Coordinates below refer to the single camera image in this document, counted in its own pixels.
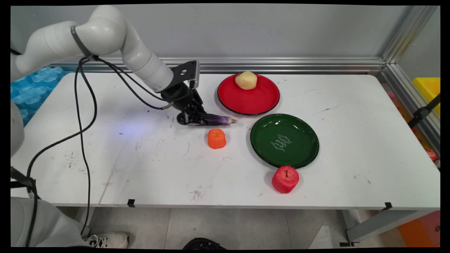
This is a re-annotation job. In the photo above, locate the dark green round plate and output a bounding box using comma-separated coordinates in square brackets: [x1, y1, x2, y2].
[250, 113, 320, 169]

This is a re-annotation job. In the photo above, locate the red round plate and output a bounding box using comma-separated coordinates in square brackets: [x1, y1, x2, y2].
[217, 73, 281, 116]

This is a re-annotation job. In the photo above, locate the white thin table leg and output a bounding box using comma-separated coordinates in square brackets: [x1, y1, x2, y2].
[80, 207, 96, 239]

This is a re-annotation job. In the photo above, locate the long black hanging cable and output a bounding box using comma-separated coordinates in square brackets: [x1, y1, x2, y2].
[73, 58, 92, 236]
[25, 56, 98, 183]

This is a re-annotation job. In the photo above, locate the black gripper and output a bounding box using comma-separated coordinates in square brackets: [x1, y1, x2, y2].
[160, 82, 208, 126]

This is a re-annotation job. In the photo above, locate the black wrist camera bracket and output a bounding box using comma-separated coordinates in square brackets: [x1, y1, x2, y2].
[171, 60, 200, 89]

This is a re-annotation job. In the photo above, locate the aluminium side frame rail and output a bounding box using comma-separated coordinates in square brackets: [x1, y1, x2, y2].
[381, 63, 441, 157]

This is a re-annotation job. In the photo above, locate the orange toy fruit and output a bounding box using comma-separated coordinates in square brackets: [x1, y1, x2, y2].
[207, 128, 227, 150]

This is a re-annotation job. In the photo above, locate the black cable with silver plug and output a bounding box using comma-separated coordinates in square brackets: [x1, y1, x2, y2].
[95, 57, 175, 111]

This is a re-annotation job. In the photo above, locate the orange box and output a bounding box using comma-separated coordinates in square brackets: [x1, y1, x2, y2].
[397, 210, 441, 247]

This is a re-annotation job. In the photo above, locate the black cable strap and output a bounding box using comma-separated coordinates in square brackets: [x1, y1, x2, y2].
[70, 25, 99, 61]

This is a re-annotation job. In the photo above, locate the red toy apple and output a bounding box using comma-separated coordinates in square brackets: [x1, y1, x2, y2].
[271, 166, 300, 194]

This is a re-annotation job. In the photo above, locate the blue foam mat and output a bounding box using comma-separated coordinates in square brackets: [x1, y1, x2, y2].
[11, 66, 67, 127]

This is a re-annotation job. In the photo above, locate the white sneaker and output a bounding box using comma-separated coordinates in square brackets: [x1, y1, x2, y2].
[84, 231, 130, 248]

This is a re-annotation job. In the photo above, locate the black round floor object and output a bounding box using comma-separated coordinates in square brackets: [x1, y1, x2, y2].
[182, 238, 227, 250]

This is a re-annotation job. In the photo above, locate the slanted aluminium frame post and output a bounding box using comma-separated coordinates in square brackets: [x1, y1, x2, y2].
[381, 5, 440, 64]

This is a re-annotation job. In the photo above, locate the yellow plastic box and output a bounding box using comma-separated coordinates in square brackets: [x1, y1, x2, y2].
[412, 77, 441, 117]

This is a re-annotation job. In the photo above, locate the black cable clamp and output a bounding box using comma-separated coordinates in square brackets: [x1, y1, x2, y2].
[11, 167, 37, 197]

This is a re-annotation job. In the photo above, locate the grey trouser leg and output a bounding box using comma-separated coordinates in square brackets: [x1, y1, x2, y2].
[11, 196, 92, 248]

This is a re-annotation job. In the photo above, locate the grey metal table leg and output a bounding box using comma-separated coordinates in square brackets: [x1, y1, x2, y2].
[339, 209, 433, 247]

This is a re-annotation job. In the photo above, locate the purple toy eggplant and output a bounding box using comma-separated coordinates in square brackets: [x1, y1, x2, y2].
[197, 113, 238, 127]

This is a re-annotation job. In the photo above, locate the yellow toy potato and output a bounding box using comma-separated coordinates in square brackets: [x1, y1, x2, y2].
[234, 71, 258, 91]

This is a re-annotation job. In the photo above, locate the horizontal aluminium frame rail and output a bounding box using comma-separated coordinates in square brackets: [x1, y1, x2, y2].
[47, 57, 387, 74]

